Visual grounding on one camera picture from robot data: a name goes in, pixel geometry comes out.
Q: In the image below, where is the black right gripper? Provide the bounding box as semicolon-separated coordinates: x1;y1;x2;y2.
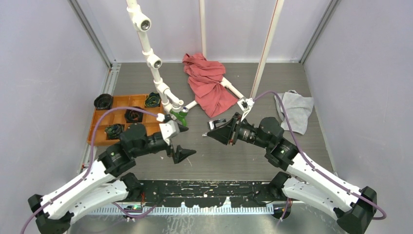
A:
207;112;271;149

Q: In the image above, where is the chrome water faucet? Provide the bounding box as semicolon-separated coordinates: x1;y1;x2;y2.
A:
202;118;226;137

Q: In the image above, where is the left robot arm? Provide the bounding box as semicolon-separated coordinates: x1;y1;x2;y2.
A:
28;118;196;234

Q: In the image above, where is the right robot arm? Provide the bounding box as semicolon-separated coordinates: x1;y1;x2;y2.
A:
206;113;377;234

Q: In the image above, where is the green plastic faucet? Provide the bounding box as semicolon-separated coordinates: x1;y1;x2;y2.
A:
170;107;189;127

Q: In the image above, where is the rolled green tie in tray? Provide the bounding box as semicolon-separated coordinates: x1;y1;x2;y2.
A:
145;92;161;108

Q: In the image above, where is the rolled dark red tie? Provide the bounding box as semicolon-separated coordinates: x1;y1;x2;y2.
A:
124;109;144;123

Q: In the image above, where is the red cloth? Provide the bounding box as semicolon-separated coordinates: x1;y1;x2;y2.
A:
182;53;238;118

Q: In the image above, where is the unrolled dark patterned necktie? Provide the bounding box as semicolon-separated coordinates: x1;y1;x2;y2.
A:
105;124;124;140

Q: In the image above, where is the grey cloth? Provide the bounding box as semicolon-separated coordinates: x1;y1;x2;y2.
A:
279;90;314;135

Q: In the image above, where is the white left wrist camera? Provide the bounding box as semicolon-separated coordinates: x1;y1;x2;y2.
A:
159;120;180;145

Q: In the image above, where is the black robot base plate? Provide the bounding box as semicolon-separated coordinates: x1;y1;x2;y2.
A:
122;180;286;208

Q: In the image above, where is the white PVC pipe frame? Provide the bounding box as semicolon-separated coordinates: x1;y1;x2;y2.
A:
126;0;285;122

